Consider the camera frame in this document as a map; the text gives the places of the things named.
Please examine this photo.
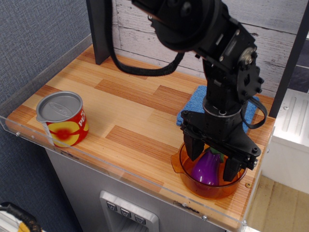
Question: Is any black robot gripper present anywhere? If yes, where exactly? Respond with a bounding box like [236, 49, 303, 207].
[180, 98, 262, 182]

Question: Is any purple toy eggplant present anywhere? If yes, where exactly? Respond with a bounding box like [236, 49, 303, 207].
[191, 147, 224, 186]

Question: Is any orange transparent plastic pot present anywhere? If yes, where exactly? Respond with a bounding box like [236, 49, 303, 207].
[171, 144, 246, 199]

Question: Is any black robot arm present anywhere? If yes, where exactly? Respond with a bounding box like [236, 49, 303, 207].
[133, 0, 267, 182]

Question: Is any clear acrylic table guard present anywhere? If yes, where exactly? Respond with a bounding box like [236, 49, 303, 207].
[4, 47, 261, 232]

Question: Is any blue folded cloth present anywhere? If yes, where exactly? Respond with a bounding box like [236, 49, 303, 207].
[176, 85, 257, 133]

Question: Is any white appliance at right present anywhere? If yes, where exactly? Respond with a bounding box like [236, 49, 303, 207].
[262, 89, 309, 193]

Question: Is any grey cabinet with dispenser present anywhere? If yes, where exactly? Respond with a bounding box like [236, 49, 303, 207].
[47, 150, 224, 232]

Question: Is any red yellow peach can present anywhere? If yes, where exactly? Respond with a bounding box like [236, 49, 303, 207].
[36, 91, 89, 147]

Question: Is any yellow black object bottom-left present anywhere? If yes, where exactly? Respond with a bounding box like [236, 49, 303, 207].
[0, 202, 43, 232]

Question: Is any black vertical post right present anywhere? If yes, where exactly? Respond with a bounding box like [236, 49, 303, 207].
[269, 1, 309, 118]

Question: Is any black vertical post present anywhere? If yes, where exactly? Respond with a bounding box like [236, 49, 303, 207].
[86, 0, 112, 65]
[269, 1, 309, 118]

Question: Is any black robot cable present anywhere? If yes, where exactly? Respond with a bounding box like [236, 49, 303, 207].
[105, 0, 185, 77]

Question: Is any black vertical post left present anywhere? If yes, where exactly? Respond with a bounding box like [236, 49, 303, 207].
[86, 0, 112, 65]

